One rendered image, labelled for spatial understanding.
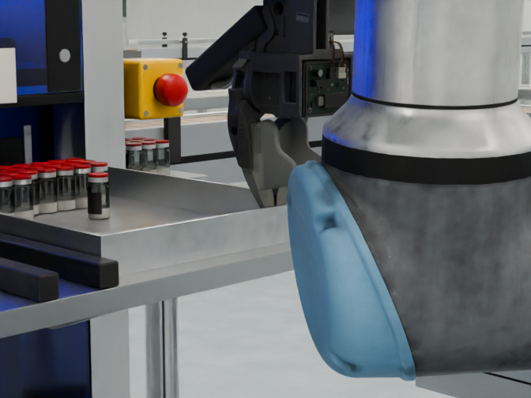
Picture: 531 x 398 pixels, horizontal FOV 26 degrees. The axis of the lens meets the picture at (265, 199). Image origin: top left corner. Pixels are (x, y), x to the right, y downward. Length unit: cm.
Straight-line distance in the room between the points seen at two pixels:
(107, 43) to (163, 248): 47
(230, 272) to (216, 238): 4
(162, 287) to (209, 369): 267
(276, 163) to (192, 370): 259
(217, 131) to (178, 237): 69
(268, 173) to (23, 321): 28
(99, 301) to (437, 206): 39
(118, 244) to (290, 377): 260
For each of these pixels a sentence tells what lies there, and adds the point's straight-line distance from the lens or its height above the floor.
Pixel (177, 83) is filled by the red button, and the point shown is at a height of 100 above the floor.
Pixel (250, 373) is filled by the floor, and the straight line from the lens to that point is 354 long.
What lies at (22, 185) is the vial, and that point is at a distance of 117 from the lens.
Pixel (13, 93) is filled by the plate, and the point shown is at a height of 100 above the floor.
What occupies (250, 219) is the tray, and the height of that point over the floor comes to 91.
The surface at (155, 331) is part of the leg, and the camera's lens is 169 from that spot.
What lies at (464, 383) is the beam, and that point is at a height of 46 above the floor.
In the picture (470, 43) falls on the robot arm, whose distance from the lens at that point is 57.
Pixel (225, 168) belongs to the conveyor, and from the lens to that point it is 166.
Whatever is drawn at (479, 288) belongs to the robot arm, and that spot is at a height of 95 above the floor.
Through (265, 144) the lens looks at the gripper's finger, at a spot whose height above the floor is 97.
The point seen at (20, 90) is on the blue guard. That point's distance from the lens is 131.
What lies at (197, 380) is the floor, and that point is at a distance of 349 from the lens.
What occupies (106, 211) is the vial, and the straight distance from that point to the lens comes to 117.
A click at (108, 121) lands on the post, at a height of 96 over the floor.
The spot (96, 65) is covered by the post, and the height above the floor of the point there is 103.
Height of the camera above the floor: 109
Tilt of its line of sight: 9 degrees down
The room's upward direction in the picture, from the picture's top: straight up
